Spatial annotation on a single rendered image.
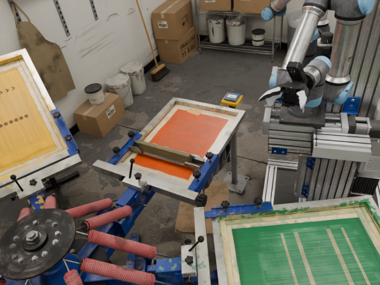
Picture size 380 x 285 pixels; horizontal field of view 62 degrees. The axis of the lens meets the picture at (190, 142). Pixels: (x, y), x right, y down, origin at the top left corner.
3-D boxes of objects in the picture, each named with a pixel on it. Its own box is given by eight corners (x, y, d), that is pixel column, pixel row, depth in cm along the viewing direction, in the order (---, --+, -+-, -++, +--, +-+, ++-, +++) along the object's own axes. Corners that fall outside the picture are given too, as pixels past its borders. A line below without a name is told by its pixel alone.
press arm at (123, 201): (136, 185, 177) (134, 179, 173) (145, 188, 174) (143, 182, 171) (117, 208, 166) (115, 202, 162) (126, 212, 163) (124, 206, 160)
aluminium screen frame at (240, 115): (174, 100, 245) (173, 96, 243) (245, 115, 221) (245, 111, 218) (111, 168, 195) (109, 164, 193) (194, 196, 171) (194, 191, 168)
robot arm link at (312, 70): (320, 67, 113) (298, 65, 118) (315, 73, 111) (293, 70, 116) (320, 86, 117) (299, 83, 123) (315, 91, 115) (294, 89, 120)
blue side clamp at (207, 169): (211, 159, 193) (211, 151, 188) (219, 162, 190) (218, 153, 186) (189, 195, 173) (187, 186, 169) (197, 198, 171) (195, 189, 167)
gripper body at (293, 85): (300, 111, 109) (315, 94, 116) (299, 89, 105) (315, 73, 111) (280, 107, 114) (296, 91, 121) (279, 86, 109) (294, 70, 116)
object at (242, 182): (228, 171, 312) (224, 87, 250) (249, 177, 303) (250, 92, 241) (219, 187, 298) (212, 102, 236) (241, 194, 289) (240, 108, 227)
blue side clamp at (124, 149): (138, 139, 216) (135, 132, 211) (144, 141, 214) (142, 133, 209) (111, 168, 197) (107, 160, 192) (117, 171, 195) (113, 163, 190)
